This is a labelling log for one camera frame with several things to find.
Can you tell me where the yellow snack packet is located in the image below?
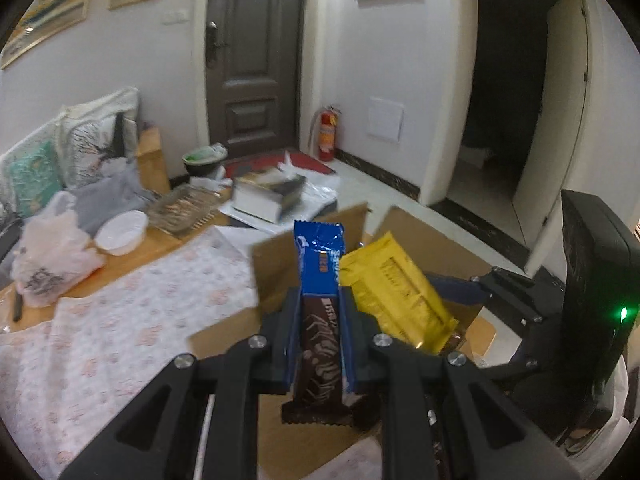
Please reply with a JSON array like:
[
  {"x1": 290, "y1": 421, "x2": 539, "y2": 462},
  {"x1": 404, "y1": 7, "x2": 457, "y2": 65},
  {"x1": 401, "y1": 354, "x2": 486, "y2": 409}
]
[{"x1": 340, "y1": 233, "x2": 459, "y2": 354}]

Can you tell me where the brown chocolate wafer bar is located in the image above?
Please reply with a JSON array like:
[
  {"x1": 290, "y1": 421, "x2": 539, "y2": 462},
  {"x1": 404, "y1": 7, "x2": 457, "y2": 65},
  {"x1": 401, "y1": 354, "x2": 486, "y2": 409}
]
[{"x1": 281, "y1": 220, "x2": 350, "y2": 425}]

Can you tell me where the open cardboard box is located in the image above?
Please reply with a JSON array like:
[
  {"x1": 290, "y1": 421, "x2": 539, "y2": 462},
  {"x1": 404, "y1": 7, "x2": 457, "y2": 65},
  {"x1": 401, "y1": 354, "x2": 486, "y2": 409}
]
[{"x1": 186, "y1": 201, "x2": 499, "y2": 480}]

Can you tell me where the cartoon print table cloth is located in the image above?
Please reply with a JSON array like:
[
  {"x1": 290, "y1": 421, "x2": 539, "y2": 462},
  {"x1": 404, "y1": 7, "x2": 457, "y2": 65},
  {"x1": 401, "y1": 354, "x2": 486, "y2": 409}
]
[{"x1": 1, "y1": 228, "x2": 260, "y2": 479}]

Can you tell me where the white book on foil bag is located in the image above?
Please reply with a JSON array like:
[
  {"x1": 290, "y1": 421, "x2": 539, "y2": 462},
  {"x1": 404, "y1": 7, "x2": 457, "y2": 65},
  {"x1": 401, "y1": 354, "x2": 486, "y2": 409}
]
[{"x1": 220, "y1": 151, "x2": 341, "y2": 234}]

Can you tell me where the white plastic bowl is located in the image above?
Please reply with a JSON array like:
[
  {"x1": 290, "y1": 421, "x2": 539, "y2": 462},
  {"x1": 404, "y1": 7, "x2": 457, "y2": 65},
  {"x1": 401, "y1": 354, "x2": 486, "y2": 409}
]
[{"x1": 94, "y1": 210, "x2": 149, "y2": 257}]

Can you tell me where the red fire extinguisher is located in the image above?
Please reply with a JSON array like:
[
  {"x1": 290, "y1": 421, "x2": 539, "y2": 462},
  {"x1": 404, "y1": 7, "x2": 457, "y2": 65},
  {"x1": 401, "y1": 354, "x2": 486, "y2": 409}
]
[{"x1": 307, "y1": 104, "x2": 341, "y2": 162}]

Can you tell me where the white printed plastic bag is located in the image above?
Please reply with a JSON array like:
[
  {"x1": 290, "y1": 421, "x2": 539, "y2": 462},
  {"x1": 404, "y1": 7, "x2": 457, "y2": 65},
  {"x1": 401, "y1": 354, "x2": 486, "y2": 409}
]
[{"x1": 11, "y1": 191, "x2": 105, "y2": 308}]

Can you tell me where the small brown cardboard box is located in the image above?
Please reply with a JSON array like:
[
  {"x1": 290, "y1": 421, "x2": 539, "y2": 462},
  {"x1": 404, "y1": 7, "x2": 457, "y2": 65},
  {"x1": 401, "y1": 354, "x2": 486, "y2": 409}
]
[{"x1": 136, "y1": 127, "x2": 170, "y2": 195}]

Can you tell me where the black trash bin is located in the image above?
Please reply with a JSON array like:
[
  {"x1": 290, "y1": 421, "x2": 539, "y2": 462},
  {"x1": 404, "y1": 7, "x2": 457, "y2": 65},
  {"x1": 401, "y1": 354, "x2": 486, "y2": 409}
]
[{"x1": 182, "y1": 143, "x2": 228, "y2": 177}]

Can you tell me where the teal patterned pillow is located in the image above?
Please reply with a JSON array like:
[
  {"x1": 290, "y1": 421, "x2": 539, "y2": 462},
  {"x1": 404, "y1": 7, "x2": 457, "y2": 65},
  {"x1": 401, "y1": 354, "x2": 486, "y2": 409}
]
[{"x1": 1, "y1": 119, "x2": 64, "y2": 219}]

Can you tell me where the dark wooden door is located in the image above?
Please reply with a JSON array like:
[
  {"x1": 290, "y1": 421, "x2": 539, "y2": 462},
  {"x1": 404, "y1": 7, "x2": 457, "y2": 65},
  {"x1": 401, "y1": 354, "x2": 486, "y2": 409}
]
[{"x1": 205, "y1": 0, "x2": 304, "y2": 158}]

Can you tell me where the white wall access panel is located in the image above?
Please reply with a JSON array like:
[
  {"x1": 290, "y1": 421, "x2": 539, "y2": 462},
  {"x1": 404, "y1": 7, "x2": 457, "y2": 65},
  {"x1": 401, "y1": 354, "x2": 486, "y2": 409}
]
[{"x1": 367, "y1": 98, "x2": 405, "y2": 143}]

